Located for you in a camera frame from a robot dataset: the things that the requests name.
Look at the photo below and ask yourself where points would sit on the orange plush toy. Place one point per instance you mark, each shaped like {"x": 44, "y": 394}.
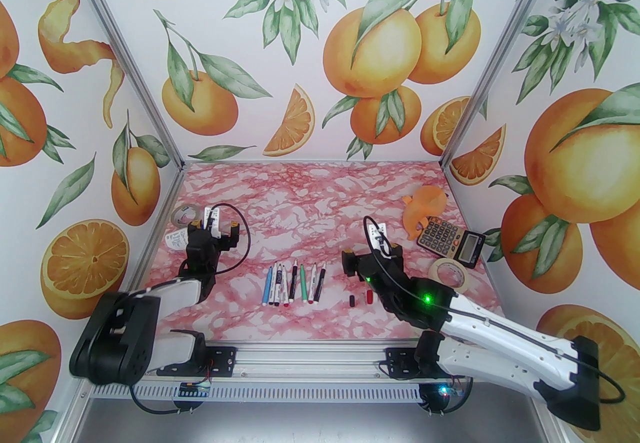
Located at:
{"x": 430, "y": 203}

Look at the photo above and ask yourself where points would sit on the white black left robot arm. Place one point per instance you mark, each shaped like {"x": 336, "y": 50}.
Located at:
{"x": 115, "y": 331}

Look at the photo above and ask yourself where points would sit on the blue pen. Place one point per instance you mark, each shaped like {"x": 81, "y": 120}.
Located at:
{"x": 267, "y": 286}

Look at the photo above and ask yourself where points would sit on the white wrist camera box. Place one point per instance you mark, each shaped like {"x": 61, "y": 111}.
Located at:
{"x": 214, "y": 223}
{"x": 377, "y": 233}

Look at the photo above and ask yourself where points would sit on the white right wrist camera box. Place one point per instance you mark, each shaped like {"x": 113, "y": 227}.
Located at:
{"x": 377, "y": 233}

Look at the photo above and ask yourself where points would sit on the perforated metal strip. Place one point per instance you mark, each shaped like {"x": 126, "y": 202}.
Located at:
{"x": 300, "y": 391}

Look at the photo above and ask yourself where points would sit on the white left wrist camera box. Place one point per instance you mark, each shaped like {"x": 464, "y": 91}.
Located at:
{"x": 214, "y": 223}

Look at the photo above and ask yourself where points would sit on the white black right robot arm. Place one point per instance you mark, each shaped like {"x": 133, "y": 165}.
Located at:
{"x": 500, "y": 336}

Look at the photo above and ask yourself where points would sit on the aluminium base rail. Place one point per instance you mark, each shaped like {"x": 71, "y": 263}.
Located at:
{"x": 310, "y": 361}

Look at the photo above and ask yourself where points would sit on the grey desk calculator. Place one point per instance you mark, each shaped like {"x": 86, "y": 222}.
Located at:
{"x": 450, "y": 236}

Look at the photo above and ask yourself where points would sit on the green pen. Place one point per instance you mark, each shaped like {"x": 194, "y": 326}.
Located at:
{"x": 302, "y": 283}

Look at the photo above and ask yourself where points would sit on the beige masking tape roll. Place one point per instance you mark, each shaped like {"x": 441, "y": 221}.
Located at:
{"x": 436, "y": 276}

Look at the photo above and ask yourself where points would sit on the pink marble pattern mat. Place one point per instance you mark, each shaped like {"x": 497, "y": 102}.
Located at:
{"x": 325, "y": 326}

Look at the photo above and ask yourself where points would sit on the white bottle blue cap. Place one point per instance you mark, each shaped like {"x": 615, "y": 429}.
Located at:
{"x": 175, "y": 238}

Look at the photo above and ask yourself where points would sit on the white marker pen red ink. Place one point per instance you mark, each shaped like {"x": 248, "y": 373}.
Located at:
{"x": 313, "y": 283}
{"x": 287, "y": 286}

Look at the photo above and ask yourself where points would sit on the small circuit board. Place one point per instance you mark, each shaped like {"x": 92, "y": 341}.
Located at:
{"x": 192, "y": 388}
{"x": 447, "y": 391}

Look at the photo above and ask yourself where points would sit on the aluminium frame post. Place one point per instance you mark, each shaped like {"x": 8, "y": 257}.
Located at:
{"x": 498, "y": 56}
{"x": 125, "y": 56}

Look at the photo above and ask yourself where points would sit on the clear tape roll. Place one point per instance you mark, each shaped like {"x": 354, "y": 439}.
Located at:
{"x": 175, "y": 217}

